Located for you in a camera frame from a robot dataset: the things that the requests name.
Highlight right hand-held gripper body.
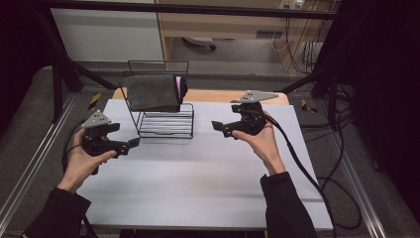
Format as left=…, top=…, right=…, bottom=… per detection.
left=229, top=90, right=279, bottom=137

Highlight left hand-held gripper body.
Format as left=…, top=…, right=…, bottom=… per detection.
left=80, top=110, right=131, bottom=176

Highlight black wire rack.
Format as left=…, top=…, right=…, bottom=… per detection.
left=118, top=59, right=195, bottom=140

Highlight dark grey cloth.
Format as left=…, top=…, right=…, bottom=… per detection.
left=124, top=73, right=188, bottom=113

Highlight person's left hand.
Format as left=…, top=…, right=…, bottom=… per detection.
left=57, top=128, right=117, bottom=194

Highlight person's right hand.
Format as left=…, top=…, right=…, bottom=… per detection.
left=231, top=110, right=287, bottom=177

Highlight wooden table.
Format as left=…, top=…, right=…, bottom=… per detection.
left=112, top=87, right=291, bottom=106

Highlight yellow black tape strip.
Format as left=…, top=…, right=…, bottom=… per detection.
left=87, top=92, right=102, bottom=111
left=300, top=98, right=319, bottom=114

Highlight white table board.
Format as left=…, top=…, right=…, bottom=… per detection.
left=75, top=98, right=335, bottom=231

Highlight white chair base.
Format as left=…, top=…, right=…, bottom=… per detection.
left=181, top=36, right=217, bottom=52

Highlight light wooden desk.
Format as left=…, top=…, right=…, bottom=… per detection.
left=155, top=0, right=335, bottom=72

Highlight white cabinet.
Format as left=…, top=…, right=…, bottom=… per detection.
left=49, top=8, right=164, bottom=62

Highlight white power strip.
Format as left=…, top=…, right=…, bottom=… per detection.
left=278, top=0, right=305, bottom=10

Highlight black curtain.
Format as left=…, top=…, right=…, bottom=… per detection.
left=343, top=0, right=420, bottom=212
left=0, top=0, right=55, bottom=130

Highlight left hand-held gripper cable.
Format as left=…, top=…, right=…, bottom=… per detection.
left=61, top=120, right=99, bottom=238

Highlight hand-held gripper cable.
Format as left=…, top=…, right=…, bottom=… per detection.
left=261, top=110, right=363, bottom=238
left=61, top=120, right=99, bottom=238

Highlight right hand-held gripper cable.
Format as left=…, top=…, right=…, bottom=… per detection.
left=261, top=110, right=363, bottom=238

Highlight aluminium rail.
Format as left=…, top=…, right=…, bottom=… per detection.
left=330, top=132, right=387, bottom=238
left=0, top=93, right=78, bottom=226

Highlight hanging cable bundle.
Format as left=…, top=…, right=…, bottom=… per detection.
left=270, top=18, right=328, bottom=75

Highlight black floor cables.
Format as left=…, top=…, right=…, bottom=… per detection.
left=298, top=83, right=356, bottom=143

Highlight black metal frame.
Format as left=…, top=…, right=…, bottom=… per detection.
left=33, top=0, right=351, bottom=125

